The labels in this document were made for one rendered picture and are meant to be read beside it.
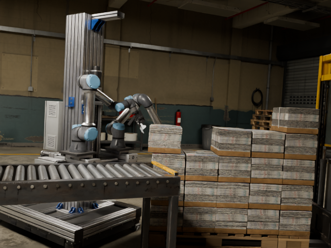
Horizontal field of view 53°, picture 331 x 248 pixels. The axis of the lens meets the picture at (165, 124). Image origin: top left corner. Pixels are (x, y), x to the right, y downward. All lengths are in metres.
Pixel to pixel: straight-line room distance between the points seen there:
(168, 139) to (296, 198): 1.26
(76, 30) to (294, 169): 2.31
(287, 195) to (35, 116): 7.22
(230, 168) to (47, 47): 7.13
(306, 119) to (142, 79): 7.06
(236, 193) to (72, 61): 1.88
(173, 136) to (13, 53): 6.91
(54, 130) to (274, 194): 2.09
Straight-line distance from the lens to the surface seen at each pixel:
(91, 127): 2.73
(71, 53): 3.23
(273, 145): 3.09
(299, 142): 3.18
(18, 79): 9.25
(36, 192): 1.95
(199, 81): 10.47
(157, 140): 2.89
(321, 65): 3.85
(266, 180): 3.12
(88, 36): 3.18
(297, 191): 3.25
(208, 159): 2.96
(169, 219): 2.19
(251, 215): 3.17
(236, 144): 2.99
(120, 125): 3.21
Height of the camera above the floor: 1.24
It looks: 3 degrees down
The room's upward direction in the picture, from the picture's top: 3 degrees clockwise
